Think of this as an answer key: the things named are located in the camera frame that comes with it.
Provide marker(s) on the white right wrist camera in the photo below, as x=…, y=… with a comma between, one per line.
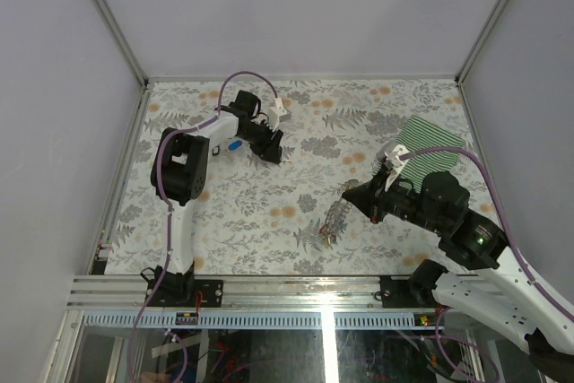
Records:
x=390, y=157

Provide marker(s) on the floral table mat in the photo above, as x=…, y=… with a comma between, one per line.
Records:
x=261, y=218

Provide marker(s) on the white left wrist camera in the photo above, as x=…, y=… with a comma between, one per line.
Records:
x=277, y=114

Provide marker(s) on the aluminium front rail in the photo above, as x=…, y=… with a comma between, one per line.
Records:
x=255, y=302

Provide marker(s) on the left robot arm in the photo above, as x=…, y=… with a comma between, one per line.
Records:
x=179, y=174

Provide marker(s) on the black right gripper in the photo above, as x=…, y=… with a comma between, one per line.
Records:
x=366, y=197

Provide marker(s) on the blue key tag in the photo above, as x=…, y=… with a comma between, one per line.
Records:
x=235, y=145

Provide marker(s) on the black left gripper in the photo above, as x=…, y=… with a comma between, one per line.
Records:
x=267, y=148

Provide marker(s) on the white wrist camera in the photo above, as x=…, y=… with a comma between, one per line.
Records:
x=390, y=157
x=277, y=114

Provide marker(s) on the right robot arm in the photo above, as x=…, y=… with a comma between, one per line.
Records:
x=532, y=315

